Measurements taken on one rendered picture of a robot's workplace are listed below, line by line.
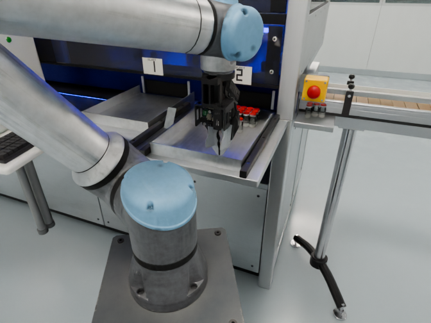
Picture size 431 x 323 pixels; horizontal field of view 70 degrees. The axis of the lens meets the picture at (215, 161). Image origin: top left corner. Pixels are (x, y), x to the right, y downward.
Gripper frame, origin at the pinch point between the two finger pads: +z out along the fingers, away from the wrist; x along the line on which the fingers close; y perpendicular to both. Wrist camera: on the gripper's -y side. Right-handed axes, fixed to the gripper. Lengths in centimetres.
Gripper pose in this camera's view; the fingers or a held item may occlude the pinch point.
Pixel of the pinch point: (220, 149)
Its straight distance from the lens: 76.9
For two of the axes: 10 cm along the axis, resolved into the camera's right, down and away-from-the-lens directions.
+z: 0.0, 8.7, 5.0
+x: 9.3, 1.9, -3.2
